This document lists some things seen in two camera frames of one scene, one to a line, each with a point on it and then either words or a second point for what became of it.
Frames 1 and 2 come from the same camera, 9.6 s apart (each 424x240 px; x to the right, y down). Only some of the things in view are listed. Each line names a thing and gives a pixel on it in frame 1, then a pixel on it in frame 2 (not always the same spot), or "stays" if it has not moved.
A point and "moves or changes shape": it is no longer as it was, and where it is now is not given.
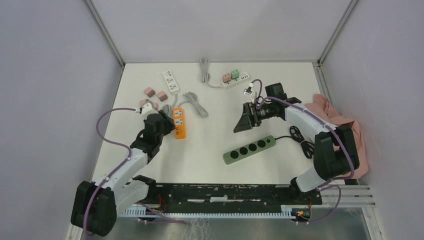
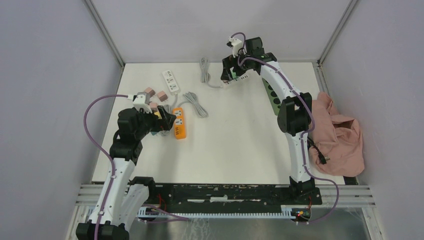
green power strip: x=257 y=146 moves or changes shape
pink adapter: x=149 y=92 stays
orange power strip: x=179 y=123 stays
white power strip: x=171 y=82 stays
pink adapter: x=162 y=96 stays
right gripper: x=244 y=123 -> x=228 y=62
